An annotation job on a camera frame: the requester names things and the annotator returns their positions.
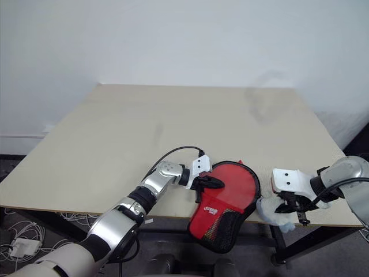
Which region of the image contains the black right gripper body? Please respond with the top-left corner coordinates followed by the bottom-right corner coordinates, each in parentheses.
top-left (278, 190), bottom-right (312, 215)

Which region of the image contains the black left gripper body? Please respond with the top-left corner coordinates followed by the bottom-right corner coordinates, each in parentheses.
top-left (195, 176), bottom-right (211, 192)

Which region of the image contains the red paddle case black mesh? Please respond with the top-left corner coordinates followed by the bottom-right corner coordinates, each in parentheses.
top-left (187, 160), bottom-right (262, 254)

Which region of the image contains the white crumpled wad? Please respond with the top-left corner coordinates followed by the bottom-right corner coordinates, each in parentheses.
top-left (255, 195), bottom-right (297, 233)

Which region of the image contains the white power adapter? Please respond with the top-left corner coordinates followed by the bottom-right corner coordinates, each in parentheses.
top-left (9, 237), bottom-right (43, 258)

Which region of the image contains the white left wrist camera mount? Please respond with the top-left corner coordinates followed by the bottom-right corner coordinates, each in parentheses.
top-left (186, 155), bottom-right (213, 191)

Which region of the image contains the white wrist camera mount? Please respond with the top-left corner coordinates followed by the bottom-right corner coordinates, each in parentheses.
top-left (271, 168), bottom-right (318, 203)
top-left (186, 155), bottom-right (213, 191)

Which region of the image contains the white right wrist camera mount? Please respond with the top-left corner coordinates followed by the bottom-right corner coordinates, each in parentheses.
top-left (271, 168), bottom-right (318, 203)

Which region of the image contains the black metal table frame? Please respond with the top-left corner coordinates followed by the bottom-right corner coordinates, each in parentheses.
top-left (0, 206), bottom-right (364, 267)

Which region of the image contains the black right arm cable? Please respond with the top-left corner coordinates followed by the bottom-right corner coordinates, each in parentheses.
top-left (305, 177), bottom-right (369, 211)

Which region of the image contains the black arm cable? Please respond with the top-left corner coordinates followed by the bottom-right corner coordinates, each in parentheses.
top-left (141, 146), bottom-right (205, 180)
top-left (305, 177), bottom-right (369, 211)

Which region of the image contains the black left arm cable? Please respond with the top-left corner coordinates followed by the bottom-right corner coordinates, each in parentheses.
top-left (141, 146), bottom-right (205, 180)

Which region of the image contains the white floor cable tangle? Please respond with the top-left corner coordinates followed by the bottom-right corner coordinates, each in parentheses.
top-left (0, 207), bottom-right (102, 262)

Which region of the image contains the white wall trunking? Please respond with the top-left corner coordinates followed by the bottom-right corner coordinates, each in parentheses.
top-left (0, 125), bottom-right (56, 140)

